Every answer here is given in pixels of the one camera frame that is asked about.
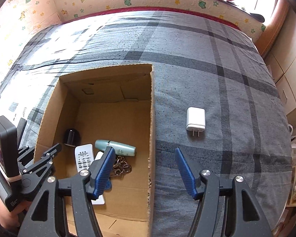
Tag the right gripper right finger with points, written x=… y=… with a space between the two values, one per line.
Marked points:
x=189 y=171

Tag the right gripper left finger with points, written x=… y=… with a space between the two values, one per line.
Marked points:
x=99 y=173

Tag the blue key fob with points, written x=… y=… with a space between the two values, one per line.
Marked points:
x=108 y=185

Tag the metal keychain with charms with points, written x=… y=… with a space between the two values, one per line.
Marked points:
x=120 y=167

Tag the white remote control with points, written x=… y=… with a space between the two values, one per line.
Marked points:
x=84 y=157

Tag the teal lotion bottle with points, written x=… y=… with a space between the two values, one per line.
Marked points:
x=120 y=148

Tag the black glossy jar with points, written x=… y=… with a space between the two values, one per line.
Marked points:
x=72 y=137

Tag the white power adapter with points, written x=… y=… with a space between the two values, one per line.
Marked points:
x=195 y=120

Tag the brown cardboard box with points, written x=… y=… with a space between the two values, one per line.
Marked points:
x=114 y=103

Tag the small white charger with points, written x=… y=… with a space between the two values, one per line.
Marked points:
x=99 y=155

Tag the person's left hand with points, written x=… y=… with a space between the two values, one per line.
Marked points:
x=10 y=220

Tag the grey plaid bed sheet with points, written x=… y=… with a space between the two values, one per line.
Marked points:
x=197 y=62

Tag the white plastic bag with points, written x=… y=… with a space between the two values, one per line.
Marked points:
x=293 y=144

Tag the beige wardrobe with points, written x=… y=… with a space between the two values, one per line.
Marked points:
x=281 y=61

